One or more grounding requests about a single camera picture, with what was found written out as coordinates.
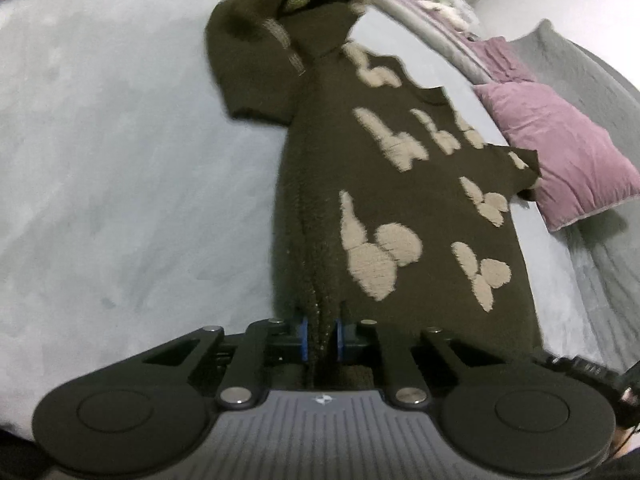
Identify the dark brown patterned sweater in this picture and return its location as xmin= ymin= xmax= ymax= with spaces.
xmin=206 ymin=0 xmax=541 ymax=387

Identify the light blue bed sheet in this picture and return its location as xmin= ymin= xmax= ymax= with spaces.
xmin=0 ymin=0 xmax=601 ymax=441

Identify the large pink pillow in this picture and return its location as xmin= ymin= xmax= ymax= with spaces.
xmin=474 ymin=82 xmax=639 ymax=232

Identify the white plush toy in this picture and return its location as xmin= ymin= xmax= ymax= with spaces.
xmin=418 ymin=0 xmax=472 ymax=32

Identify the pink grey duvet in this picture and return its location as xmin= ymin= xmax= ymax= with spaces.
xmin=368 ymin=0 xmax=494 ymax=84

